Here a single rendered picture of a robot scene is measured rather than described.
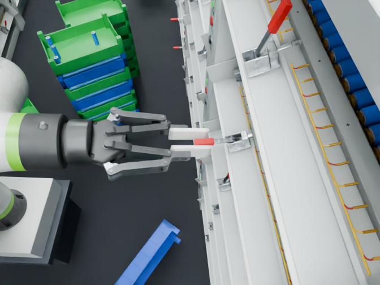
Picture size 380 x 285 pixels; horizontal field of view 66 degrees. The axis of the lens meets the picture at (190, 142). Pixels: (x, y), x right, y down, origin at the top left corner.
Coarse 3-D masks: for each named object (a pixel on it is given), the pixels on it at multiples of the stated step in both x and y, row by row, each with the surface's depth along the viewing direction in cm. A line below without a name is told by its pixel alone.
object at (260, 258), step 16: (224, 64) 57; (224, 80) 61; (240, 80) 59; (224, 96) 59; (224, 112) 58; (240, 112) 56; (224, 128) 56; (240, 128) 55; (224, 144) 54; (256, 144) 52; (240, 160) 52; (240, 176) 50; (256, 176) 49; (240, 192) 49; (256, 192) 48; (240, 208) 48; (256, 208) 47; (272, 208) 46; (240, 224) 47; (256, 224) 46; (256, 240) 45; (272, 240) 44; (256, 256) 44; (272, 256) 43; (256, 272) 43; (272, 272) 42; (288, 272) 41
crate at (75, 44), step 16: (64, 32) 127; (80, 32) 130; (96, 32) 132; (112, 32) 132; (48, 48) 127; (64, 48) 127; (80, 48) 127; (96, 48) 127; (112, 48) 121; (64, 64) 116; (80, 64) 120
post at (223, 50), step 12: (216, 24) 52; (216, 36) 53; (228, 36) 52; (216, 48) 54; (228, 48) 54; (216, 60) 57; (204, 96) 80; (204, 108) 83; (216, 108) 70; (204, 168) 99
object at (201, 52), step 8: (192, 0) 105; (192, 8) 105; (192, 16) 103; (200, 16) 102; (192, 24) 101; (200, 24) 100; (200, 32) 98; (200, 40) 96; (200, 48) 95; (200, 56) 90; (200, 64) 91; (200, 72) 90; (200, 80) 88; (200, 96) 81
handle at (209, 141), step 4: (196, 140) 52; (200, 140) 52; (204, 140) 52; (208, 140) 52; (212, 140) 52; (216, 140) 52; (220, 140) 52; (224, 140) 52; (228, 140) 52; (232, 140) 52; (196, 144) 51; (200, 144) 51; (204, 144) 51; (208, 144) 51; (212, 144) 52
